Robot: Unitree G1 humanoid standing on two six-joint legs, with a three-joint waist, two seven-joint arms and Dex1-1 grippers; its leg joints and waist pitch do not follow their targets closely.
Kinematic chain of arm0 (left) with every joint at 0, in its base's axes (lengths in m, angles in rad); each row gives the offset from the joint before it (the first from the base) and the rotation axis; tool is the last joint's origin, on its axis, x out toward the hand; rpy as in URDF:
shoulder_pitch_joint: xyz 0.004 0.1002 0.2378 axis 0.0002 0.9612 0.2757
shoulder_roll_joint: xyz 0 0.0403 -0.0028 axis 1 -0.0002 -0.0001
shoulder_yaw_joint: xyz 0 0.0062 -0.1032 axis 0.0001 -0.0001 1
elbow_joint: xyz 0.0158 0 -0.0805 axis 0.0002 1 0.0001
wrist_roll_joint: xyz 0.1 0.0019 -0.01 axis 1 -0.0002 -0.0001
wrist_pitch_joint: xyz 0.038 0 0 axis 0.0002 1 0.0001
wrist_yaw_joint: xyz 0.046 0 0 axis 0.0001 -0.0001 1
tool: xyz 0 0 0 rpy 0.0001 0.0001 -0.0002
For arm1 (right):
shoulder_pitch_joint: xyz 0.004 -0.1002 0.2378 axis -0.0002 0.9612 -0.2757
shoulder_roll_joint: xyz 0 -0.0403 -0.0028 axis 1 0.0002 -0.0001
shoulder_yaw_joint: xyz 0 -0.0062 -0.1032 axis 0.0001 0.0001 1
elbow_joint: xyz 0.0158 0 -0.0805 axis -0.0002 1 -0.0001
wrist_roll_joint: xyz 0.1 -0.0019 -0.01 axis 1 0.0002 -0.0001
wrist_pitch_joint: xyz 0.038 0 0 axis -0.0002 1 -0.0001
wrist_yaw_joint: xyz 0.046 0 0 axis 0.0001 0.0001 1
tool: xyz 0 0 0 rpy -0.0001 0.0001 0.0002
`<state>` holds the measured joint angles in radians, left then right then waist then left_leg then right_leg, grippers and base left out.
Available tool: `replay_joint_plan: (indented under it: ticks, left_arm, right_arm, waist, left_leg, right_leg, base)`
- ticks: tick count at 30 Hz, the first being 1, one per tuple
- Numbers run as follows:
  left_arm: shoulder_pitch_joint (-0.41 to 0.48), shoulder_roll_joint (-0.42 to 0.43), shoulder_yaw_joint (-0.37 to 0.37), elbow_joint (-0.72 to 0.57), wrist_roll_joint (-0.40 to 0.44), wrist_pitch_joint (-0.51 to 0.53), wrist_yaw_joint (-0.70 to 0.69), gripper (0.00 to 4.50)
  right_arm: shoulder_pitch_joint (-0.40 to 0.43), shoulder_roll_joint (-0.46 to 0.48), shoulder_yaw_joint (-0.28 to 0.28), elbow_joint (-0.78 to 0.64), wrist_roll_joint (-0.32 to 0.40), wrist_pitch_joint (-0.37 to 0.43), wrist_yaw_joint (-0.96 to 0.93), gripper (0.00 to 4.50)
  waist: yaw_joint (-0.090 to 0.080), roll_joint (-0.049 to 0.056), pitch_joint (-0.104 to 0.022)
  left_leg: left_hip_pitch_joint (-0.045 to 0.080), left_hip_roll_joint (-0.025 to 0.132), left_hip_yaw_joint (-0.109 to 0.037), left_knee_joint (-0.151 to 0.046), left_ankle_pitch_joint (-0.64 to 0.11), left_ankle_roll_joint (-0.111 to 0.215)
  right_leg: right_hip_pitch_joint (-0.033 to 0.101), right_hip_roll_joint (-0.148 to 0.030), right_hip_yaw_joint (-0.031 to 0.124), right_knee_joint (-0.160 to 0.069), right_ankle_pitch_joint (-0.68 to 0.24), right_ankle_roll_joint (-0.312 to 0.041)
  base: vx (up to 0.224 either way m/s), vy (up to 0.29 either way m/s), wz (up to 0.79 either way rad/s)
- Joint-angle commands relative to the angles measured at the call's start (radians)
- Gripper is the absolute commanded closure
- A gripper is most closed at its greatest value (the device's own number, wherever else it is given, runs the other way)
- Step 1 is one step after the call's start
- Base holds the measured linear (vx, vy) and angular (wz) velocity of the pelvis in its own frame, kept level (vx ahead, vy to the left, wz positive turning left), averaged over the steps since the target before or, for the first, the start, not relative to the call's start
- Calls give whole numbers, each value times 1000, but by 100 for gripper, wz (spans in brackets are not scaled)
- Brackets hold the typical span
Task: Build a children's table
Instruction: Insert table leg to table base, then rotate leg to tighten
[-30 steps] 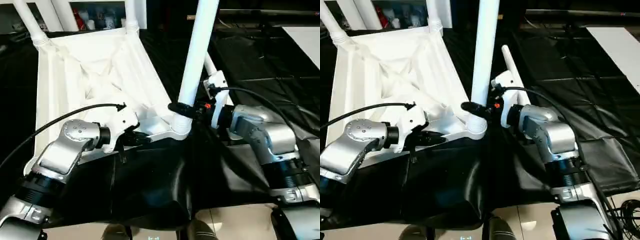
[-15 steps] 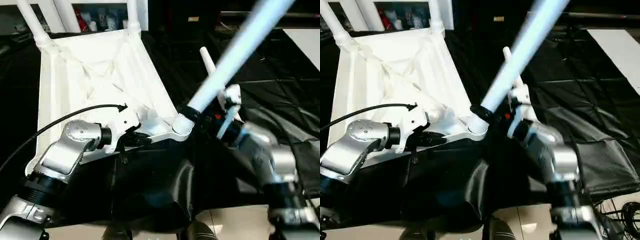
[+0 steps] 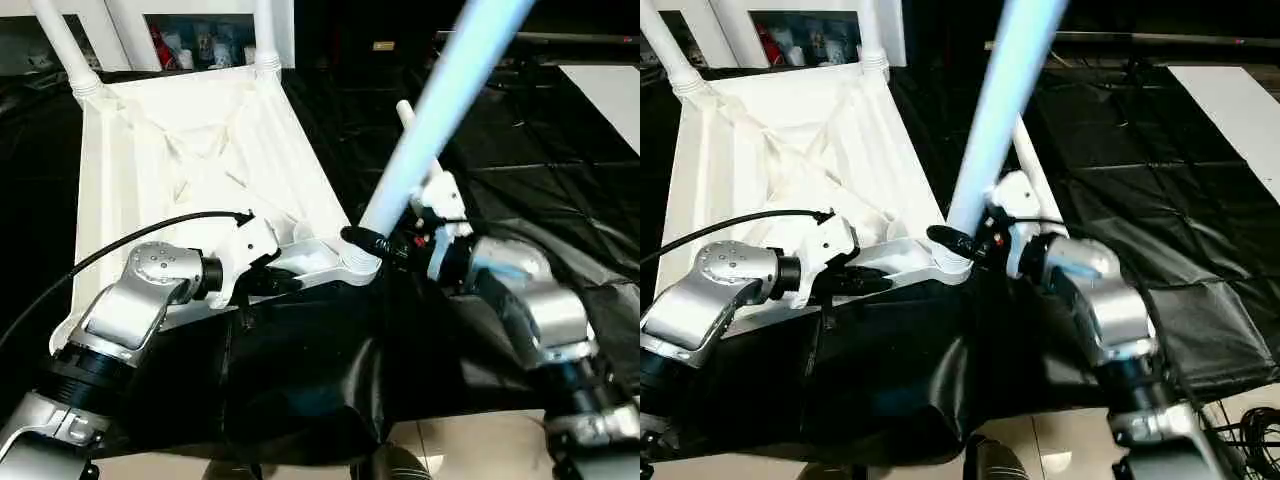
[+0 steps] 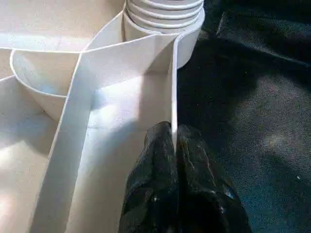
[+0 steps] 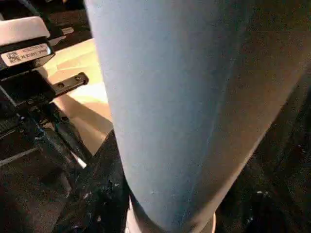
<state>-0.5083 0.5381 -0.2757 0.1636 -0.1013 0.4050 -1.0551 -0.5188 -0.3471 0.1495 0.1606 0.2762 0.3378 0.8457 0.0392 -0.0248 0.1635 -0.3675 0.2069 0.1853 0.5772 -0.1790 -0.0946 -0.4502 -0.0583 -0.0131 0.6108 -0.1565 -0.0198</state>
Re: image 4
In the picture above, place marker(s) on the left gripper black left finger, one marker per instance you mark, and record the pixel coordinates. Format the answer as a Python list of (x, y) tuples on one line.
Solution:
[(153, 189)]

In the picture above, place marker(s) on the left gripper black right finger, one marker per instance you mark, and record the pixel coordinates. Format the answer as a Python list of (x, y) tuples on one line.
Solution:
[(209, 194)]

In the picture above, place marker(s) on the white plastic stool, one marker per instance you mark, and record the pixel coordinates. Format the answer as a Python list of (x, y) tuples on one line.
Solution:
[(85, 109)]

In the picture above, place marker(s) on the white plastic table leg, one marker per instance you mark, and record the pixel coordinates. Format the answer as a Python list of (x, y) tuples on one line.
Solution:
[(165, 14)]

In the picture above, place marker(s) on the black glossy mat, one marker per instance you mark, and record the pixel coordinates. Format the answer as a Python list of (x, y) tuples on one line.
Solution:
[(255, 109)]

